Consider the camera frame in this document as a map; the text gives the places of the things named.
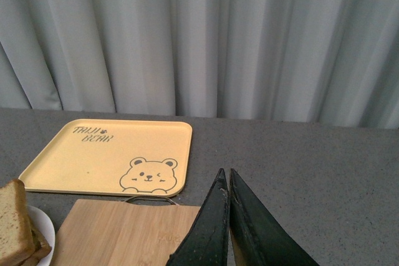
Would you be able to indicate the bamboo cutting board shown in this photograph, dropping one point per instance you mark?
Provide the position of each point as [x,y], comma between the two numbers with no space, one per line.
[98,232]

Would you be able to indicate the white round plate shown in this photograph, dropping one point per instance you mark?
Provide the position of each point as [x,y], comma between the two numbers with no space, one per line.
[44,224]

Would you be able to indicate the bread slice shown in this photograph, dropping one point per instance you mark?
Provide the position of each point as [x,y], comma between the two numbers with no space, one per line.
[16,238]
[42,249]

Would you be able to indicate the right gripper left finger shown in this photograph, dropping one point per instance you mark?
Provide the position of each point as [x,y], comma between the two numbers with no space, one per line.
[206,243]

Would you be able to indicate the grey curtain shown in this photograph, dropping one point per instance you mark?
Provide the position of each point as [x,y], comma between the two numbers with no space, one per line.
[328,61]

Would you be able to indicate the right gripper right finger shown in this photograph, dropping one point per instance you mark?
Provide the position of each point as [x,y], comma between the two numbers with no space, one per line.
[259,237]

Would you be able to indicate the metal cutting board handle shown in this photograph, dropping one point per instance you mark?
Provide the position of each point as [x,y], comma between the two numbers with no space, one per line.
[151,200]

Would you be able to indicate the yellow bear tray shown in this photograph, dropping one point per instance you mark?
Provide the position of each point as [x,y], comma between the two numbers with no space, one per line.
[113,157]

